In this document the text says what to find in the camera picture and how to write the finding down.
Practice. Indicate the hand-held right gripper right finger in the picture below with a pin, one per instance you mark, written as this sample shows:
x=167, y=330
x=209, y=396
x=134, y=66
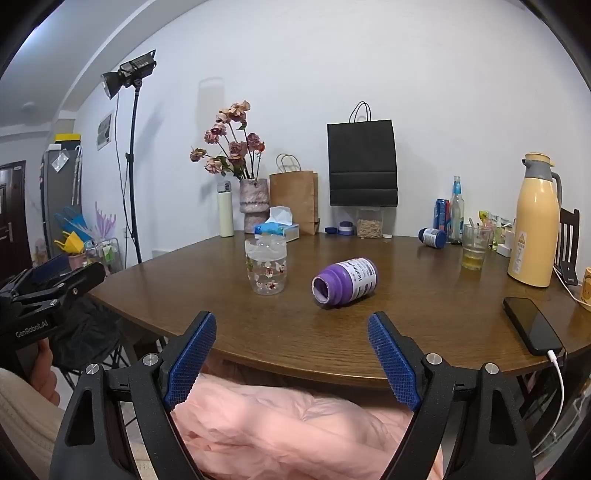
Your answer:
x=392, y=360

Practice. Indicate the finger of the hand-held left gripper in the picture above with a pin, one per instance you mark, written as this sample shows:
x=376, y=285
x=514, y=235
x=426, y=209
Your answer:
x=48, y=270
x=83, y=279

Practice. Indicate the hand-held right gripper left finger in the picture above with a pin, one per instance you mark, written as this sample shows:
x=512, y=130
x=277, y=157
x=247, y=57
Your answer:
x=194, y=357

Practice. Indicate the purple plastic bottle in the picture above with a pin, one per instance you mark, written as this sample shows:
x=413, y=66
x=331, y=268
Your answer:
x=344, y=281

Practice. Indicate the person's left forearm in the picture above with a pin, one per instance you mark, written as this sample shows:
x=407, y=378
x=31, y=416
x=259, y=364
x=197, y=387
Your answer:
x=23, y=424

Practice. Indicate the clear floral cup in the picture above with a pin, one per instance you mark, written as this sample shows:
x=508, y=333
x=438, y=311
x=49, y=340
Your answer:
x=265, y=272

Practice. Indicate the person's left hand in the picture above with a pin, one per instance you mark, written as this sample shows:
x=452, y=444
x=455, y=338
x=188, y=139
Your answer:
x=44, y=374

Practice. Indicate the black fabric stool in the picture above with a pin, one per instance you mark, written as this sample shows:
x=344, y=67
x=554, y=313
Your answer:
x=92, y=332

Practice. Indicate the blue plastic hangers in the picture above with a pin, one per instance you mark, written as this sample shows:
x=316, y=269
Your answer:
x=74, y=221

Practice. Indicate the purple plastic hangers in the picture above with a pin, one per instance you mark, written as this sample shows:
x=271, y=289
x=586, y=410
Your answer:
x=105, y=224

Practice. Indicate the dark brown door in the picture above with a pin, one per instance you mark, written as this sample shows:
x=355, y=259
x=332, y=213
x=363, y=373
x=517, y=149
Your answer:
x=9, y=207

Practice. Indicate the grey refrigerator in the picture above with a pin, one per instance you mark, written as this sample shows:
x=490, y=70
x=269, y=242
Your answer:
x=57, y=194

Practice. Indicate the pink quilted jacket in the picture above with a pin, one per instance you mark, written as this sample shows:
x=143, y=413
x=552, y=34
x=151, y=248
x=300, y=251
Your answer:
x=277, y=429

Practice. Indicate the blue pill bottle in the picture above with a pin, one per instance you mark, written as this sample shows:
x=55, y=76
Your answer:
x=434, y=237

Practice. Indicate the drinking glass with yellow liquid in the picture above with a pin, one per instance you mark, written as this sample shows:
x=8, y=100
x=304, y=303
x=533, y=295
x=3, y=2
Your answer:
x=475, y=258

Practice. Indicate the yellow box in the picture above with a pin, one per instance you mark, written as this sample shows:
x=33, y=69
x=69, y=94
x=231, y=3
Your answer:
x=67, y=137

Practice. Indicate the clear jar of oats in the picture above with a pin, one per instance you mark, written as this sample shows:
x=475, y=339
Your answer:
x=369, y=226

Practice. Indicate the small jar with blue lid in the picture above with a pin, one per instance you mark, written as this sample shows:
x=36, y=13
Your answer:
x=346, y=229

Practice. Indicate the black smartphone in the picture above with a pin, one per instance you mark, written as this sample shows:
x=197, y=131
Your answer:
x=531, y=325

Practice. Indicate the white thermos bottle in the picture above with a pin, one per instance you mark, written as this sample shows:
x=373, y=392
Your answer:
x=225, y=212

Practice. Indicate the blue plastic wrapper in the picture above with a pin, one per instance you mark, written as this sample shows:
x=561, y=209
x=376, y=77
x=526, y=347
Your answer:
x=270, y=229

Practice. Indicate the blue drink can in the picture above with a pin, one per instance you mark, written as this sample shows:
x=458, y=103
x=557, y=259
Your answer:
x=441, y=214

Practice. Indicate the clear glass bottle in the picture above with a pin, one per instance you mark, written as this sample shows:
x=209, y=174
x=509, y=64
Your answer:
x=456, y=217

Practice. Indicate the white charger block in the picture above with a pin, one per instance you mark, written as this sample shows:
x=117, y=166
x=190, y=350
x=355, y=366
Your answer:
x=505, y=249

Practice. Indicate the tissue box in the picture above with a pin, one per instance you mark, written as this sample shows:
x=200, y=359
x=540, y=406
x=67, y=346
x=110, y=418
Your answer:
x=291, y=232

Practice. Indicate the yellow green snack packet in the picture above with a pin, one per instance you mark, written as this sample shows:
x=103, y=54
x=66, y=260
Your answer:
x=496, y=226

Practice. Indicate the pink ceramic vase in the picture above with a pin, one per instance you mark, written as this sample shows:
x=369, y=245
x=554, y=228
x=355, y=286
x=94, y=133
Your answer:
x=254, y=198

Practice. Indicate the brown paper bag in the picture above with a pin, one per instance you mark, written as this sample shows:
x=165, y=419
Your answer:
x=295, y=198

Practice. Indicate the yellow thermos jug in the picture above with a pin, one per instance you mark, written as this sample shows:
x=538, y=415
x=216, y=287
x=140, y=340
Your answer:
x=531, y=230

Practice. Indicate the black paper bag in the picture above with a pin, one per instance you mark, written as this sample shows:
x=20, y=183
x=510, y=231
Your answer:
x=362, y=161

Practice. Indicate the dried pink flowers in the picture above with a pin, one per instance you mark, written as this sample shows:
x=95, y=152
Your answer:
x=238, y=150

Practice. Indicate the yellow mug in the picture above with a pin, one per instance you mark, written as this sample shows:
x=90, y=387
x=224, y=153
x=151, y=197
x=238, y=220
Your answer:
x=587, y=286

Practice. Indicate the dark wooden chair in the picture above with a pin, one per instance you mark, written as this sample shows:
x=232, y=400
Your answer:
x=568, y=240

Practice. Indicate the black studio light on stand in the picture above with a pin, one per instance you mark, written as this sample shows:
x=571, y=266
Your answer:
x=136, y=69

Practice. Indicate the wall poster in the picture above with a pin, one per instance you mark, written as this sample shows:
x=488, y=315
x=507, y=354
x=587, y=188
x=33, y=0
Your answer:
x=105, y=131

